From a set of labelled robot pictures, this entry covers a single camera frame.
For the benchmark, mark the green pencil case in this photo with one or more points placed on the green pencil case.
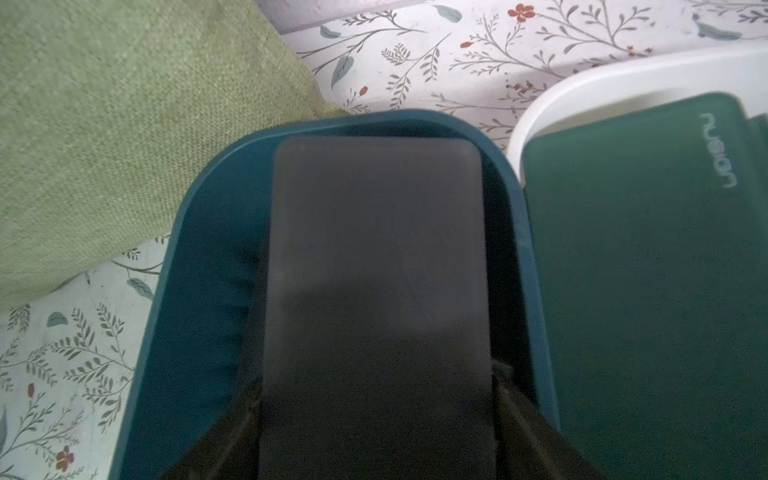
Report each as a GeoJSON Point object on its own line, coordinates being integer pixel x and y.
{"type": "Point", "coordinates": [650, 237]}

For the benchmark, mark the dark teal storage box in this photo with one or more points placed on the dark teal storage box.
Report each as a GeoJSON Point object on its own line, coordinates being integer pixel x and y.
{"type": "Point", "coordinates": [185, 375]}

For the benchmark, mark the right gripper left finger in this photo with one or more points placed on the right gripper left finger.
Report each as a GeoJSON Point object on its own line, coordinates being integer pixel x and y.
{"type": "Point", "coordinates": [230, 448]}

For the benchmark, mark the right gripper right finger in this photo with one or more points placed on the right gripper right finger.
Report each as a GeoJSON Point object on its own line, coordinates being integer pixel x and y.
{"type": "Point", "coordinates": [528, 447]}

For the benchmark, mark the black pencil case front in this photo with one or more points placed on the black pencil case front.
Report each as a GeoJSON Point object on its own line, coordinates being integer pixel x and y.
{"type": "Point", "coordinates": [377, 361]}

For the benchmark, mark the white storage box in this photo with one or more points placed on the white storage box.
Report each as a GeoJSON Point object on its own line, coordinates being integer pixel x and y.
{"type": "Point", "coordinates": [609, 91]}

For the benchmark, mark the light green pillow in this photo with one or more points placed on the light green pillow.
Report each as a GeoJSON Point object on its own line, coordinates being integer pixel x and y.
{"type": "Point", "coordinates": [110, 110]}

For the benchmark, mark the floral table mat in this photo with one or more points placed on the floral table mat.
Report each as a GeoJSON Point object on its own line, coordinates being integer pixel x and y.
{"type": "Point", "coordinates": [68, 358]}

